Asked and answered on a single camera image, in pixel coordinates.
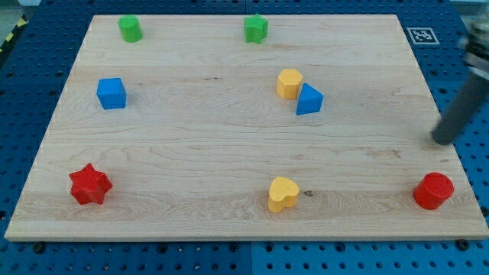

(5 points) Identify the red cylinder block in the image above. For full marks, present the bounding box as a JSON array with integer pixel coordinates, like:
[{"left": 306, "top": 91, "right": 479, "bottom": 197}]
[{"left": 413, "top": 172, "right": 455, "bottom": 210}]

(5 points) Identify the robot arm end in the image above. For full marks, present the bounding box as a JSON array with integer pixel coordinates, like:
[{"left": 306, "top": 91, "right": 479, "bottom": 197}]
[{"left": 461, "top": 12, "right": 488, "bottom": 80}]

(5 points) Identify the yellow heart block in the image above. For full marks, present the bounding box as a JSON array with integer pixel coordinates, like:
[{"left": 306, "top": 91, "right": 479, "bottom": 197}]
[{"left": 267, "top": 176, "right": 300, "bottom": 213}]

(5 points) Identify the yellow hexagon block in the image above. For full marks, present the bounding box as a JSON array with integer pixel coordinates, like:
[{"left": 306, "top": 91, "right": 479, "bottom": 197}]
[{"left": 276, "top": 69, "right": 303, "bottom": 99}]

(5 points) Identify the wooden board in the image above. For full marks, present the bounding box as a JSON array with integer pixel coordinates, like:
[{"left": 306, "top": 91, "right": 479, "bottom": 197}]
[{"left": 5, "top": 15, "right": 488, "bottom": 242}]

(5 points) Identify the blue triangle block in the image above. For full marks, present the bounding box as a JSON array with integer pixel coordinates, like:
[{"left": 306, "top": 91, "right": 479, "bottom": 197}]
[{"left": 296, "top": 83, "right": 324, "bottom": 115}]

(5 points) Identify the green star block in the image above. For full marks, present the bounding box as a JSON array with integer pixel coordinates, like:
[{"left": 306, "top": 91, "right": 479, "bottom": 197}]
[{"left": 244, "top": 14, "right": 268, "bottom": 44}]

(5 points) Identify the blue cube block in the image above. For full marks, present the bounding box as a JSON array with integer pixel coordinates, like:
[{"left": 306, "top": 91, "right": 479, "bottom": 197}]
[{"left": 96, "top": 78, "right": 127, "bottom": 109}]

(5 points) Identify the green cylinder block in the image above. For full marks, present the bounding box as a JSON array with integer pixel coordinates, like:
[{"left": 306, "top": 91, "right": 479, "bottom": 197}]
[{"left": 118, "top": 15, "right": 143, "bottom": 43}]

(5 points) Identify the red star block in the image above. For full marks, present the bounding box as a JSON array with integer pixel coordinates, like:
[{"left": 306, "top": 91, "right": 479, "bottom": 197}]
[{"left": 69, "top": 163, "right": 112, "bottom": 205}]

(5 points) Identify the white fiducial marker tag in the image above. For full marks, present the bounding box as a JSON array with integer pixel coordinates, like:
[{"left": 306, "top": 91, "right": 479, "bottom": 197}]
[{"left": 407, "top": 27, "right": 439, "bottom": 45}]

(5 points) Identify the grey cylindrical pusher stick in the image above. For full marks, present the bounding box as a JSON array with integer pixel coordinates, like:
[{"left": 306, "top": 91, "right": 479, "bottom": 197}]
[{"left": 431, "top": 70, "right": 488, "bottom": 145}]

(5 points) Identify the black bolt left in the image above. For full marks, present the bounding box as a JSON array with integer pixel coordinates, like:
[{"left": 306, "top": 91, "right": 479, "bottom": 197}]
[{"left": 31, "top": 241, "right": 46, "bottom": 254}]

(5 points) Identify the black bolt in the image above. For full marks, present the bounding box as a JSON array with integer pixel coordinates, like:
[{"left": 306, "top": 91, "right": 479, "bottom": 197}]
[
  {"left": 455, "top": 239, "right": 470, "bottom": 251},
  {"left": 31, "top": 241, "right": 46, "bottom": 254}
]

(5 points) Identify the black bolt right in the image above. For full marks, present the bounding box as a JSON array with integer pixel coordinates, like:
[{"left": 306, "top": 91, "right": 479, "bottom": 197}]
[{"left": 455, "top": 239, "right": 470, "bottom": 251}]

